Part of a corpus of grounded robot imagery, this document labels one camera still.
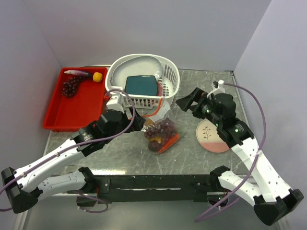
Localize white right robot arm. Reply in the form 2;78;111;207
176;88;304;226

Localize white oval plate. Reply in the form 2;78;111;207
109;55;163;88

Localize clear zip bag orange zipper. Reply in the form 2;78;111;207
142;98;180;154

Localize red plastic tray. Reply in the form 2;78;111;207
43;67;107;132

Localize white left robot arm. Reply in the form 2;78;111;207
1;107;145;214

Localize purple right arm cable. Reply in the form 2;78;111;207
194;81;267;223

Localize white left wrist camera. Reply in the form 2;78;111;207
106;94;124;113

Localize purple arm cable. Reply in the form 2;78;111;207
194;81;267;223
0;89;137;214

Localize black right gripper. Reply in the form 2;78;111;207
176;87;222;127

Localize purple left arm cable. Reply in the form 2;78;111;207
0;89;137;214

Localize black base frame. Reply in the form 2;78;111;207
78;174;227;203

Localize aluminium rail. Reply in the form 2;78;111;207
48;190;98;198

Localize dark red grape bunch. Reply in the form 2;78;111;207
155;118;177;143

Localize yellow toy lemon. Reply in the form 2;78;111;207
93;72;103;83

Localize dark red toy plum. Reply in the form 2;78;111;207
148;140;161;152

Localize pink cream round plate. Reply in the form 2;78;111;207
196;119;230;153

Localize teal square plate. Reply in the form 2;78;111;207
124;75;158;96

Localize purple toy eggplant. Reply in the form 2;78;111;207
63;69;93;78

